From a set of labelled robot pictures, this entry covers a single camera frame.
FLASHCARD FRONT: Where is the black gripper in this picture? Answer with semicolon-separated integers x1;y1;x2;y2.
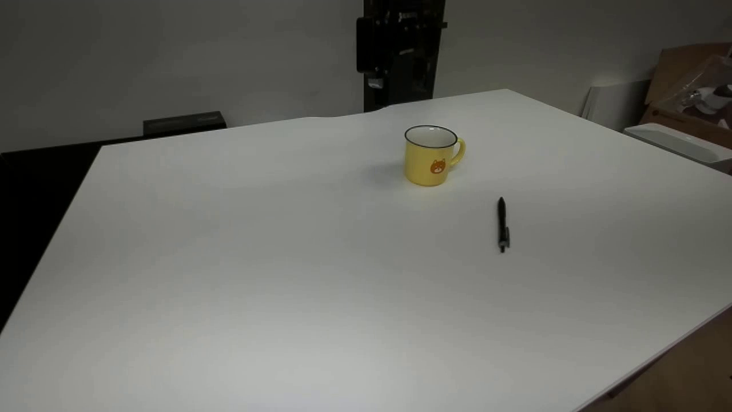
354;5;449;97

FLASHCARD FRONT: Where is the white plastic bin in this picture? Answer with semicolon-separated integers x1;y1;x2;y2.
581;73;653;133

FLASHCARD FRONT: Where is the yellow enamel mug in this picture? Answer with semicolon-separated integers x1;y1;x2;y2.
403;123;470;189

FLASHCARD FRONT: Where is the flat white tray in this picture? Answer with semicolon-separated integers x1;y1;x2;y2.
623;122;732;173

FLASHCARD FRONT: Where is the black ballpoint pen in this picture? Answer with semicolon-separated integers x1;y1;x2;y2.
495;194;513;255

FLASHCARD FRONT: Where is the dark vertical pillar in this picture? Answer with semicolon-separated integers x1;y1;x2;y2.
362;0;447;115

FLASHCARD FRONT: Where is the brown cardboard box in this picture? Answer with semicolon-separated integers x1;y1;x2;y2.
642;42;732;148

